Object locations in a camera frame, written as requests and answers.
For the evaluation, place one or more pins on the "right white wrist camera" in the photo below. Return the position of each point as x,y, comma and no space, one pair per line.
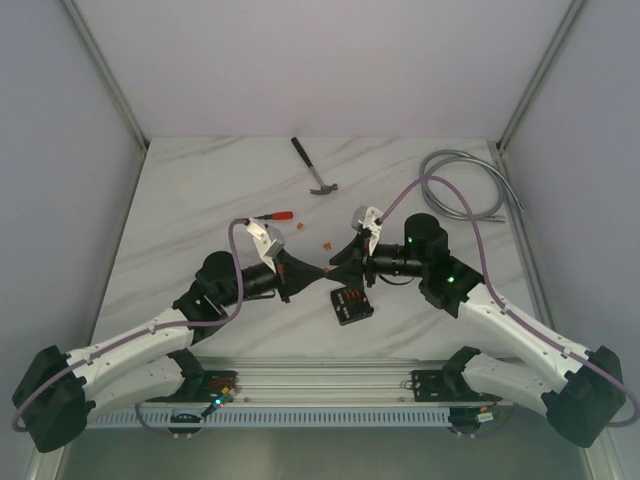
369,220

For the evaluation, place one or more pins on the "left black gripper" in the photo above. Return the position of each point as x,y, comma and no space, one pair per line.
284,279

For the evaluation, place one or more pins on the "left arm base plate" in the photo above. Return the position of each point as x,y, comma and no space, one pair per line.
215,385

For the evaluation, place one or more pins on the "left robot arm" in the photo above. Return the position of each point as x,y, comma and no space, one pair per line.
61,392

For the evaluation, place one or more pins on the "slotted grey cable duct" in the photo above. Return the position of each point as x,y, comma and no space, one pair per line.
286,417

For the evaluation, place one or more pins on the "black fuse box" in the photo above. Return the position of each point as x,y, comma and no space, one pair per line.
350,305

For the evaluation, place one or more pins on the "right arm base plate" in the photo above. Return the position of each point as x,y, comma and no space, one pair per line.
439,386

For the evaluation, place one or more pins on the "red handled screwdriver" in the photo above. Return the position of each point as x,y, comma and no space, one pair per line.
277,216

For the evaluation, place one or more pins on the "aluminium front rail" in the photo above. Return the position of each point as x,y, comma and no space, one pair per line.
320,382

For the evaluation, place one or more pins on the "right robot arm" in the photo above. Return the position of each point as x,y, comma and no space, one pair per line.
576,389

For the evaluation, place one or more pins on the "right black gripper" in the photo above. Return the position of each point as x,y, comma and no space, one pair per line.
350,271

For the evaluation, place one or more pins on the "claw hammer black handle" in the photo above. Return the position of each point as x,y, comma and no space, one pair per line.
323,188

